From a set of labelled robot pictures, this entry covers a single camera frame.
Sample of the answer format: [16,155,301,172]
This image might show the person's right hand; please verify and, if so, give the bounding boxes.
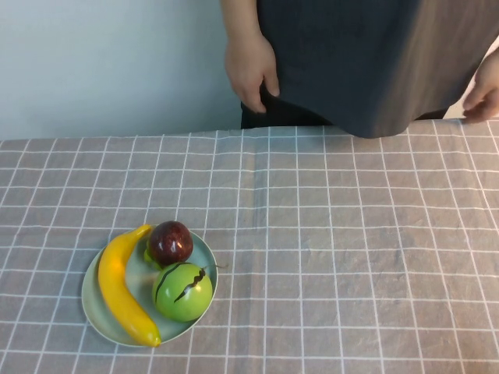
[224,32,281,115]

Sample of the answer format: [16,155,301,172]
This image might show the person's left hand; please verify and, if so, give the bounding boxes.
[462,58,499,124]

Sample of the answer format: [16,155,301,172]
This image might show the yellow banana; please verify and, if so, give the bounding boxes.
[97,224,162,348]

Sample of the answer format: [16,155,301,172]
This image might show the person's right forearm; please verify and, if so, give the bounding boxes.
[219,0,270,44]

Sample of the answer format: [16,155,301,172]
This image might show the black trousers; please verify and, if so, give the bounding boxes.
[239,84,449,130]

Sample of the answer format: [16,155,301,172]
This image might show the dark grey shirt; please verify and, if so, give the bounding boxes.
[256,0,499,140]

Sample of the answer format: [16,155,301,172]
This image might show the grey white-checked tablecloth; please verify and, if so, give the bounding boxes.
[0,116,499,374]

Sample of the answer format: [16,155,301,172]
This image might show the dark red passion fruit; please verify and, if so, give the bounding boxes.
[143,220,195,270]

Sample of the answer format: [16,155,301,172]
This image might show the small green striped watermelon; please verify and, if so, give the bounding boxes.
[152,262,228,323]

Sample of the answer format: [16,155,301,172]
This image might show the light green round plate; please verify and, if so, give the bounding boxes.
[80,227,219,347]

